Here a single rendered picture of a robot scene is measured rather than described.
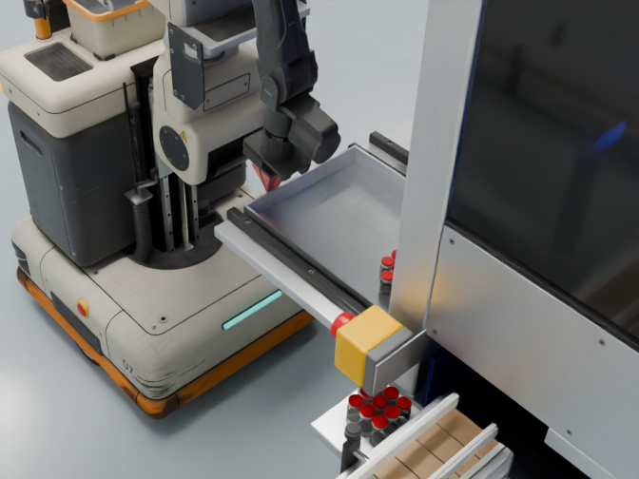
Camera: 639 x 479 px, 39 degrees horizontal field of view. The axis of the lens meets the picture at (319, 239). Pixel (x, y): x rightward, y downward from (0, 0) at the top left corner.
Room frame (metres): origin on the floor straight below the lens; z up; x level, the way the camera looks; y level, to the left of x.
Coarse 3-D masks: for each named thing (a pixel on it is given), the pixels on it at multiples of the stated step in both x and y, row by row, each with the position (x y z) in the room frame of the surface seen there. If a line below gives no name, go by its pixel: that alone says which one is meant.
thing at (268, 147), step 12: (264, 132) 1.18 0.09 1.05; (252, 144) 1.20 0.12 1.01; (264, 144) 1.17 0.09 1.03; (276, 144) 1.16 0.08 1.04; (288, 144) 1.17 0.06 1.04; (264, 156) 1.17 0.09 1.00; (276, 156) 1.16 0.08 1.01; (288, 156) 1.17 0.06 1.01; (300, 156) 1.19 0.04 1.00; (276, 168) 1.15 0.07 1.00; (288, 168) 1.16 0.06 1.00; (300, 168) 1.16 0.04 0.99
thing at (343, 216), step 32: (352, 160) 1.33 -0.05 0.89; (288, 192) 1.22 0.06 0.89; (320, 192) 1.24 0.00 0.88; (352, 192) 1.25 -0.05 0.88; (384, 192) 1.25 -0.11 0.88; (288, 224) 1.15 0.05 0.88; (320, 224) 1.16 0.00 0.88; (352, 224) 1.16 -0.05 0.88; (384, 224) 1.16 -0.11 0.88; (320, 256) 1.08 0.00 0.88; (352, 256) 1.08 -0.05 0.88; (384, 256) 1.09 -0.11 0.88; (352, 288) 0.98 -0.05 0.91
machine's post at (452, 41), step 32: (448, 0) 0.83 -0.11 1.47; (480, 0) 0.80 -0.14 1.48; (448, 32) 0.82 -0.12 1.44; (480, 32) 0.81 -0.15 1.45; (448, 64) 0.82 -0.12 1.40; (416, 96) 0.84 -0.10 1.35; (448, 96) 0.81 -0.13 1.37; (416, 128) 0.84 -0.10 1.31; (448, 128) 0.81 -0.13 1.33; (416, 160) 0.83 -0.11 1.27; (448, 160) 0.80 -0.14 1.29; (416, 192) 0.83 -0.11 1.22; (448, 192) 0.80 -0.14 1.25; (416, 224) 0.83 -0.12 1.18; (416, 256) 0.82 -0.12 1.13; (416, 288) 0.82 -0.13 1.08; (416, 320) 0.81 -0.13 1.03; (416, 384) 0.80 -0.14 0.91
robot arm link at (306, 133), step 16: (272, 80) 1.14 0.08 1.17; (272, 96) 1.14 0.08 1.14; (304, 96) 1.17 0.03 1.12; (288, 112) 1.14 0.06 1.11; (304, 112) 1.14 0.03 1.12; (320, 112) 1.15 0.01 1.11; (304, 128) 1.13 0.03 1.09; (320, 128) 1.11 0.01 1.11; (336, 128) 1.12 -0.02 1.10; (304, 144) 1.11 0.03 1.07; (320, 144) 1.10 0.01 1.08; (336, 144) 1.13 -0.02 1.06; (320, 160) 1.11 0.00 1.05
